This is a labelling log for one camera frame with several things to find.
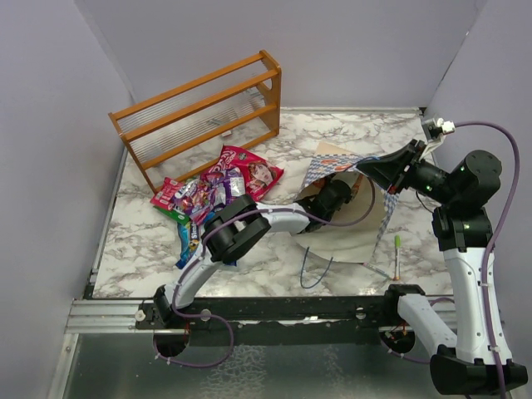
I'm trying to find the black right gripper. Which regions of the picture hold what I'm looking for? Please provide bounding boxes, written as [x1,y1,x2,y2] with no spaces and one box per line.
[357,139,460,204]

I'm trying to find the orange snack box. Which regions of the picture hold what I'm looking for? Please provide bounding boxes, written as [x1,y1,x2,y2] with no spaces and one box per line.
[313,171,363,202]

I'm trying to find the blue checkered paper bag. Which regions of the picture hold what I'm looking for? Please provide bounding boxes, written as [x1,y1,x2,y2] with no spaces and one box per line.
[294,141,398,289]

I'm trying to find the red pink snack bag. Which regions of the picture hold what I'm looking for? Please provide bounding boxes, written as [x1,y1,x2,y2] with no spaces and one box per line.
[216,145,284,202]

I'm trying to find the purple snack bag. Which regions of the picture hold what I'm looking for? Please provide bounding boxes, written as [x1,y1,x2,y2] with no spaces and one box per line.
[205,167,246,207]

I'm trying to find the pink berry candy packet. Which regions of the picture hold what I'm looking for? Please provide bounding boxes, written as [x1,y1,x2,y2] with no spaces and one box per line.
[173,179,226,224]

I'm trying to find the blue gummy snack bag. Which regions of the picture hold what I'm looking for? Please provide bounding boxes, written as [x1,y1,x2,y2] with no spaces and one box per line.
[174,219,238,270]

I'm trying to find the green snack bag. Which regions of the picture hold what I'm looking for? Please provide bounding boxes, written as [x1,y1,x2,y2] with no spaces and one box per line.
[155,206,190,225]

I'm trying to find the red candy packet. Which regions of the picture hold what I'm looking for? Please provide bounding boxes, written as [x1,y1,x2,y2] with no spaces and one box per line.
[150,177,184,211]

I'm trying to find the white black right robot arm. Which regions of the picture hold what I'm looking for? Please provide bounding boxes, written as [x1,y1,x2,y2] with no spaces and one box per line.
[357,140,529,396]

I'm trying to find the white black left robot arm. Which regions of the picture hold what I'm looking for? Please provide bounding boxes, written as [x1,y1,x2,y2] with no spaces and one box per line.
[153,172,357,328]

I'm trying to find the green marker pen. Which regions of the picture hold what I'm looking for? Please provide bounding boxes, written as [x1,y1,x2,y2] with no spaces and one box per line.
[393,234,401,281]

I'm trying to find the purple marker pen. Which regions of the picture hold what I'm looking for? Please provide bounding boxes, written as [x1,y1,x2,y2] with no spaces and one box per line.
[362,263,395,281]

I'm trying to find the orange wooden rack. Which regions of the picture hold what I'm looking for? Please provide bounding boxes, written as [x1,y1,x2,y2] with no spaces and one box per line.
[109,50,282,192]

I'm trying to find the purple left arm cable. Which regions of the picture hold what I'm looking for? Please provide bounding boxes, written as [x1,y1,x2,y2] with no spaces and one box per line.
[170,174,377,323]

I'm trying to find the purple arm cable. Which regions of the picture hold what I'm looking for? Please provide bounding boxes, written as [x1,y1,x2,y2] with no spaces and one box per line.
[170,174,377,323]
[452,120,521,399]

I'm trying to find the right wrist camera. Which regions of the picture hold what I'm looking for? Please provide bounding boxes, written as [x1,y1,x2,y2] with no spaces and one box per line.
[421,117,456,160]

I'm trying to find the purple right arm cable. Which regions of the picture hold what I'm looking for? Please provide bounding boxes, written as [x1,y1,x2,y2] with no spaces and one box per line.
[452,120,521,399]

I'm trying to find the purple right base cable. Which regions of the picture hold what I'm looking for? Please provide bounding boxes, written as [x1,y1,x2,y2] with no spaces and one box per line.
[380,297,458,366]

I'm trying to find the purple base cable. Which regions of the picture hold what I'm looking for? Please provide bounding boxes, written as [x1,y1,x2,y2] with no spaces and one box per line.
[151,313,236,369]
[380,297,458,366]

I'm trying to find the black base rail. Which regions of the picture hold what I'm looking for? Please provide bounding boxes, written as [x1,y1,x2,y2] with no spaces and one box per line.
[135,284,423,347]

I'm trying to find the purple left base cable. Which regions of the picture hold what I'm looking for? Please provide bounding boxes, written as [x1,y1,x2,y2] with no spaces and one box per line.
[151,313,236,369]

